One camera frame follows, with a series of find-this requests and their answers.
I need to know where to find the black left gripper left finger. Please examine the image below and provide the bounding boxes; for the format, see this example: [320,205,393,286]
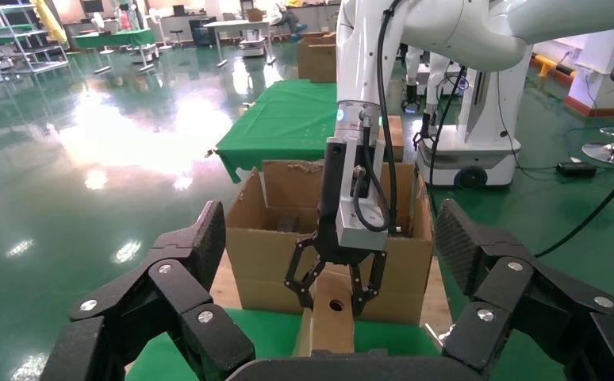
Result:
[39,200,255,381]

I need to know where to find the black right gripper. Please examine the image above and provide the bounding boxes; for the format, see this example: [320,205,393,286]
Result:
[284,137,390,318]

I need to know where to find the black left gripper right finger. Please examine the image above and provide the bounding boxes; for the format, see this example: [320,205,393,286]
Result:
[434,198,614,381]

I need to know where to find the small brown cardboard box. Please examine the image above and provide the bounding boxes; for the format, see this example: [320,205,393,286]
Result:
[291,263,356,354]

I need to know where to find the large open cardboard carton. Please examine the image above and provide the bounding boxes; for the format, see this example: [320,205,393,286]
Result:
[224,159,436,327]

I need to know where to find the stacked brown cardboard boxes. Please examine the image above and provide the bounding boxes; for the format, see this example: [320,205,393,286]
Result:
[296,32,338,84]

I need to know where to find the brown wooden crate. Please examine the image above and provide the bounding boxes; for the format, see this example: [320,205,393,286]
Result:
[379,115,406,163]

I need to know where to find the green tablecloth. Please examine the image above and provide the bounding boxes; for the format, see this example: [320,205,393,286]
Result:
[214,79,340,185]
[125,307,442,381]

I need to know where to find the white parked wheeled robot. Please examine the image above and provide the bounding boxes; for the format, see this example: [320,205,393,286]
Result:
[414,52,534,189]

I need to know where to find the black power adapter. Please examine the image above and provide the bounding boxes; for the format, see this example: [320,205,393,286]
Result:
[555,161,598,179]

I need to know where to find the yellow floor barrier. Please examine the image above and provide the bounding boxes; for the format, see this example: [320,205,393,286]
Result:
[530,52,576,85]

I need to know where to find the seated person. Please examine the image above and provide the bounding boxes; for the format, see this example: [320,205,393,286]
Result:
[270,2,309,38]

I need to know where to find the small white cart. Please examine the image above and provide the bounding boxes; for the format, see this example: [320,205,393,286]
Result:
[238,29,269,58]

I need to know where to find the white table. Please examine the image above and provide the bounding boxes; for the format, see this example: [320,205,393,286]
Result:
[201,20,278,67]

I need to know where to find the black cabinet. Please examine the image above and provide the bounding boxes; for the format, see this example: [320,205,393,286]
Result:
[188,17,219,48]

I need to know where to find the green covered table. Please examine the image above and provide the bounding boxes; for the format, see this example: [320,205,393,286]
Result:
[73,29,156,54]

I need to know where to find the metal shelving rack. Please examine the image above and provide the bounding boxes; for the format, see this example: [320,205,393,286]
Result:
[0,0,71,90]

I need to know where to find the yellow hanging cloth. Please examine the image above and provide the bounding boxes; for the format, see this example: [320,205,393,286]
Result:
[29,0,70,46]

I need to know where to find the black camera cable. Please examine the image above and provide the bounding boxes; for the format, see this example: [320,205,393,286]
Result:
[351,0,400,235]

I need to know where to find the thick black hanging cable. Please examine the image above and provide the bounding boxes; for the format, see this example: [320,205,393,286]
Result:
[534,153,614,260]

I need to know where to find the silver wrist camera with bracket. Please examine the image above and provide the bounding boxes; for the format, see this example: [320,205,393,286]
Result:
[328,133,392,252]

